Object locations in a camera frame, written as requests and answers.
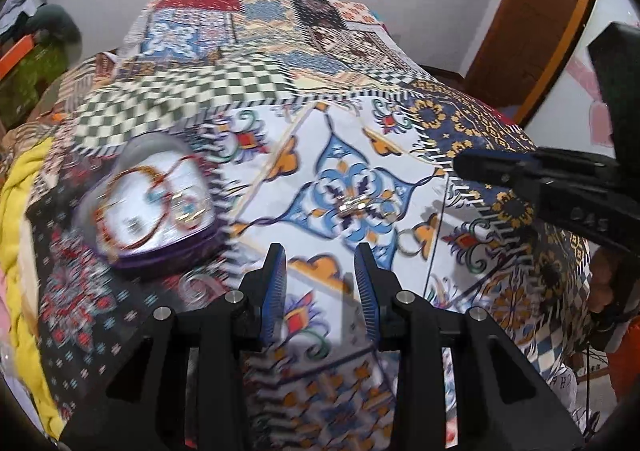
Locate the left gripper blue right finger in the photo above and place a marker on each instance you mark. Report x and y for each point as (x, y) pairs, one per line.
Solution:
(377, 289)

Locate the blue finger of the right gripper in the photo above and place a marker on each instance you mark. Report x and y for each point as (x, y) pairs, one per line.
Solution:
(493, 172)

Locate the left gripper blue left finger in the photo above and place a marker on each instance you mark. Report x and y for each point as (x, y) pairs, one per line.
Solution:
(264, 292)

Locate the purple heart-shaped tin box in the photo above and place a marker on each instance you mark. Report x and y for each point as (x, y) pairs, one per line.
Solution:
(158, 210)

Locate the colourful patchwork bed cover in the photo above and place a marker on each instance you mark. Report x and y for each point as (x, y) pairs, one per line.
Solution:
(326, 136)

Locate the yellow blanket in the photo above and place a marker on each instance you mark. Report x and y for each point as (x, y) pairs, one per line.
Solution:
(18, 266)

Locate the beige striped bed sheet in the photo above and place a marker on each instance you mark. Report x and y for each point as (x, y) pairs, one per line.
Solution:
(59, 100)

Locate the grey round cushion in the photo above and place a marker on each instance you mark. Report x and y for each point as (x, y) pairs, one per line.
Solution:
(53, 21)

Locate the orange box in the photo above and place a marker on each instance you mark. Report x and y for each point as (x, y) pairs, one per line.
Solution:
(15, 55)

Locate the pile of white papers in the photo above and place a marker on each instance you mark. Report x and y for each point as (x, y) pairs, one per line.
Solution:
(12, 10)

